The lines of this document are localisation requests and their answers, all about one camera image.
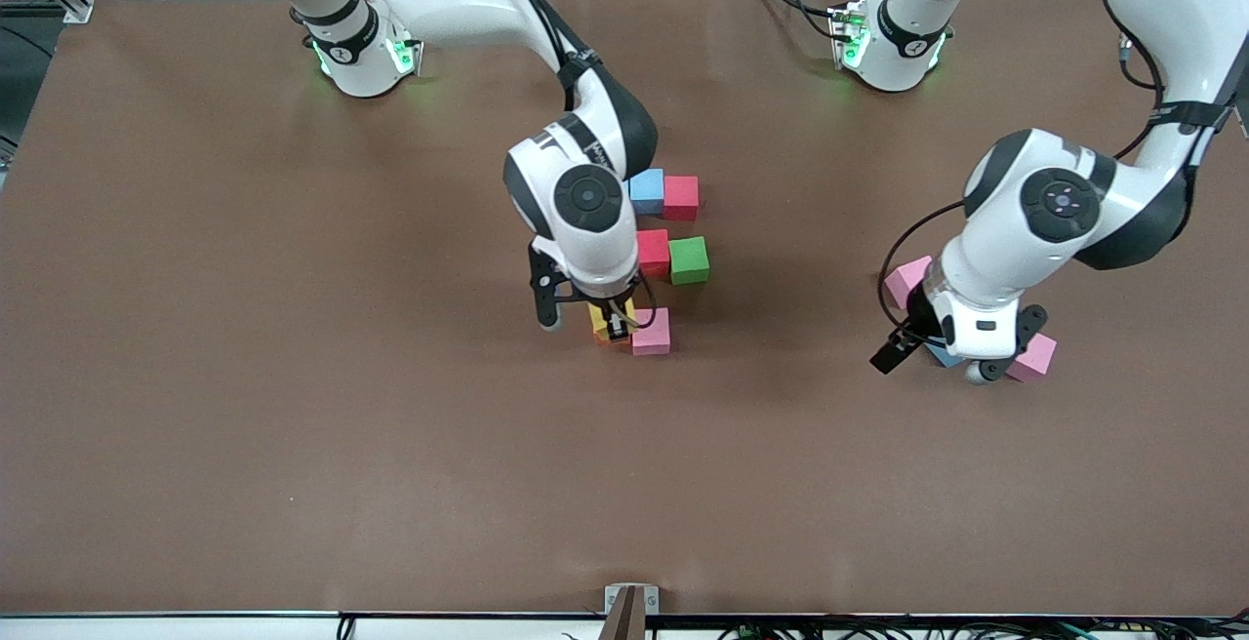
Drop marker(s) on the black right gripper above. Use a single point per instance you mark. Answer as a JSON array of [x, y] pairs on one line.
[[615, 313]]

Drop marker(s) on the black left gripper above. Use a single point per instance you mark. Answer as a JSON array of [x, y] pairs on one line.
[[919, 311]]

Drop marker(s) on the yellow foam cube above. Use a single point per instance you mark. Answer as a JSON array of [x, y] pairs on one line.
[[597, 318]]

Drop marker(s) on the pink foam cube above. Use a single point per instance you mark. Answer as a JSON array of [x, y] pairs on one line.
[[903, 281], [652, 333], [1036, 359]]

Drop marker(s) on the red foam cube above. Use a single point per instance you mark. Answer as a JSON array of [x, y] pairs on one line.
[[681, 199], [654, 252]]

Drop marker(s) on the green foam cube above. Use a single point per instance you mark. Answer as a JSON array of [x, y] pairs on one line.
[[689, 260]]

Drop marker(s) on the blue foam cube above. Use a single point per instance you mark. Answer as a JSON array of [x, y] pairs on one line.
[[648, 191], [942, 357]]

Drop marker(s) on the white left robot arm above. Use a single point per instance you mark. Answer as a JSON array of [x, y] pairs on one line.
[[1034, 250]]

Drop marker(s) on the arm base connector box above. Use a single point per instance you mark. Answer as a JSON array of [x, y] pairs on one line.
[[408, 55], [849, 35]]

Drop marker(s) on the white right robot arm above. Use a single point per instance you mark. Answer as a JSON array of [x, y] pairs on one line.
[[585, 240]]

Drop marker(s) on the large table cover sheet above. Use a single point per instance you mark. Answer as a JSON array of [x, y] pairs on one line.
[[195, 279]]

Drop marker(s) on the grey metal table bracket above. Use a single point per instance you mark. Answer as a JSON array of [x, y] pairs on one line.
[[631, 601]]

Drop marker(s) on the white table edge rail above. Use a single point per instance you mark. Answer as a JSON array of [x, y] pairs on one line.
[[146, 630]]

